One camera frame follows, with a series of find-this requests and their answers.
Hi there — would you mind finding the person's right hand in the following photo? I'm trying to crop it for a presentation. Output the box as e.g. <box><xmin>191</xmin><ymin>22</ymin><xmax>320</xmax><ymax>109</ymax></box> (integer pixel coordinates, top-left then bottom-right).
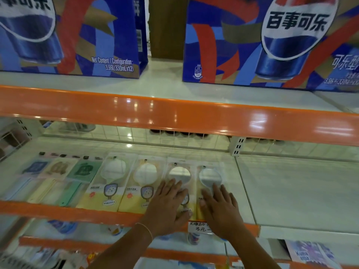
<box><xmin>199</xmin><ymin>183</ymin><xmax>245</xmax><ymax>236</ymax></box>

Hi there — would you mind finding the person's left hand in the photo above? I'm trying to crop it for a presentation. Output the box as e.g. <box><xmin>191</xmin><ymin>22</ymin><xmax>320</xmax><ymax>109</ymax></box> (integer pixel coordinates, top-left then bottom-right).
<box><xmin>139</xmin><ymin>178</ymin><xmax>193</xmax><ymax>238</ymax></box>

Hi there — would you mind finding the round mirror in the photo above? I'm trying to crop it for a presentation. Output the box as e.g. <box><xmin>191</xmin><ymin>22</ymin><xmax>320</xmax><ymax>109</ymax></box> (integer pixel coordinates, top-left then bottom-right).
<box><xmin>162</xmin><ymin>157</ymin><xmax>197</xmax><ymax>219</ymax></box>
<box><xmin>195</xmin><ymin>161</ymin><xmax>228</xmax><ymax>222</ymax></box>
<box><xmin>76</xmin><ymin>152</ymin><xmax>138</xmax><ymax>213</ymax></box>
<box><xmin>117</xmin><ymin>155</ymin><xmax>166</xmax><ymax>215</ymax></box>

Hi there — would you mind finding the orange edged white shelf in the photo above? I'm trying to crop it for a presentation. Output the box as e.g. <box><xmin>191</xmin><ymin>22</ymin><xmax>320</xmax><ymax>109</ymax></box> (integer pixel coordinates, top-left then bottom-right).
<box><xmin>0</xmin><ymin>57</ymin><xmax>359</xmax><ymax>269</ymax></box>

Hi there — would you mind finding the person's left forearm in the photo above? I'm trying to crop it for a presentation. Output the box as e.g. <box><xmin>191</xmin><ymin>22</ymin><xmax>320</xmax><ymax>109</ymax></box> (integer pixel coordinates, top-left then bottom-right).
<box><xmin>88</xmin><ymin>222</ymin><xmax>153</xmax><ymax>269</ymax></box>

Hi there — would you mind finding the person's right forearm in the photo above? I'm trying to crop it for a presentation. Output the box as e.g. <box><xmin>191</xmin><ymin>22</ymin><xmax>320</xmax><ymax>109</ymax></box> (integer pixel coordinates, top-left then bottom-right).
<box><xmin>224</xmin><ymin>221</ymin><xmax>282</xmax><ymax>269</ymax></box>

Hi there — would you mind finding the white handwritten price label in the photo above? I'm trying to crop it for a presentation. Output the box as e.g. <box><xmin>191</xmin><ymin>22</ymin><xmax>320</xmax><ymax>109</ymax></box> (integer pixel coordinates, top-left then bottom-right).
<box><xmin>187</xmin><ymin>220</ymin><xmax>215</xmax><ymax>235</ymax></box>

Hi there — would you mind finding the row of black bottles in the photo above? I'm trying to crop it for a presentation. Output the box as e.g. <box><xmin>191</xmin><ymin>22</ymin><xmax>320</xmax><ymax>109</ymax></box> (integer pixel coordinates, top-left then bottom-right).
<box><xmin>148</xmin><ymin>129</ymin><xmax>286</xmax><ymax>145</ymax></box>

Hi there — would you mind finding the purple white packet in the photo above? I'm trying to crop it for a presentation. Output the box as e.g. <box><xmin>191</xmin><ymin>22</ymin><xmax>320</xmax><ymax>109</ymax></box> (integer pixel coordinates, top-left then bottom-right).
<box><xmin>286</xmin><ymin>240</ymin><xmax>341</xmax><ymax>269</ymax></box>

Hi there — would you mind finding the group of silver cans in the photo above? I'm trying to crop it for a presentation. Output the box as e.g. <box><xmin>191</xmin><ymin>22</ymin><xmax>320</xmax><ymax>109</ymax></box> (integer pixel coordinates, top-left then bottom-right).
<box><xmin>66</xmin><ymin>123</ymin><xmax>96</xmax><ymax>132</ymax></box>

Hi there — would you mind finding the blue printed drink carton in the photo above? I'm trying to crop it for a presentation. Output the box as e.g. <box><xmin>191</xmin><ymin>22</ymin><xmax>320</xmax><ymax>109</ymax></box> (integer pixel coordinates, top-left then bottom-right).
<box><xmin>0</xmin><ymin>0</ymin><xmax>148</xmax><ymax>79</ymax></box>
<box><xmin>182</xmin><ymin>0</ymin><xmax>359</xmax><ymax>92</ymax></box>

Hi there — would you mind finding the thin white bracelet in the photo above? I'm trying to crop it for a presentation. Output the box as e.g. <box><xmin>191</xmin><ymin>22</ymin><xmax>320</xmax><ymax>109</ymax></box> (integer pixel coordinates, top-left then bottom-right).
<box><xmin>135</xmin><ymin>222</ymin><xmax>154</xmax><ymax>241</ymax></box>

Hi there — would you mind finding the white wire mesh divider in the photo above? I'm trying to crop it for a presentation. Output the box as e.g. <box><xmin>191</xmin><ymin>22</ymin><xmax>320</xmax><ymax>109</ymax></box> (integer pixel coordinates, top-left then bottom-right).
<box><xmin>0</xmin><ymin>129</ymin><xmax>31</xmax><ymax>160</ymax></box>

